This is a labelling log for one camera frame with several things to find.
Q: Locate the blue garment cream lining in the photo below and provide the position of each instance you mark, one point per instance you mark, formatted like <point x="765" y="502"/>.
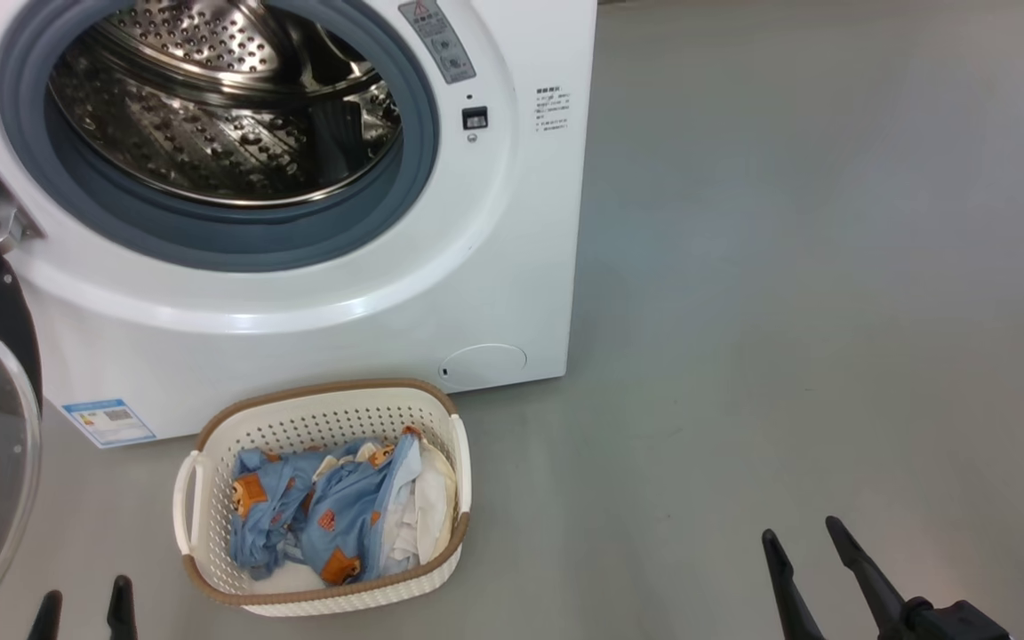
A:
<point x="352" y="516"/>

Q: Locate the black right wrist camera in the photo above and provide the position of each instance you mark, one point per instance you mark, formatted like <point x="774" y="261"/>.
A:
<point x="956" y="622"/>

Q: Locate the cream laundry basket brown rim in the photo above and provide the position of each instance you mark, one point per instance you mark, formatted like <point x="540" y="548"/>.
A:
<point x="316" y="418"/>

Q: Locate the white front-load washing machine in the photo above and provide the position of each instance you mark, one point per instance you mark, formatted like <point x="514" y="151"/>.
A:
<point x="494" y="267"/>

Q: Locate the blue garment orange bears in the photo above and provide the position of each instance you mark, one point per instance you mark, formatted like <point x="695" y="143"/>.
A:
<point x="263" y="524"/>

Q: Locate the black door latch socket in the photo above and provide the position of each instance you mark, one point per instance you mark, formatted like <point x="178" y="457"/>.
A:
<point x="475" y="118"/>

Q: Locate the blue energy label sticker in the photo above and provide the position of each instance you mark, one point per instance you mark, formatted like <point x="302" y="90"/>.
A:
<point x="109" y="423"/>

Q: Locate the grey warning sticker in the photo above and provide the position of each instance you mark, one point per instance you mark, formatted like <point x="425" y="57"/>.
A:
<point x="436" y="40"/>

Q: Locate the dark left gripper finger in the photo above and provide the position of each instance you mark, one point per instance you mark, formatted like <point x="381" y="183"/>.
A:
<point x="45" y="618"/>
<point x="122" y="613"/>

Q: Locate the round white filter cover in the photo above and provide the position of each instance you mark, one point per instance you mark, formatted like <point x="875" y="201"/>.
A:
<point x="484" y="364"/>

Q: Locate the black printed text label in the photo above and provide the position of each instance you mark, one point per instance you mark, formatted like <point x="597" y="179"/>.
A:
<point x="553" y="109"/>

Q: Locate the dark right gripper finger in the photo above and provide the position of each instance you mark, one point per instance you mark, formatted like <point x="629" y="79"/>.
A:
<point x="872" y="587"/>
<point x="792" y="596"/>

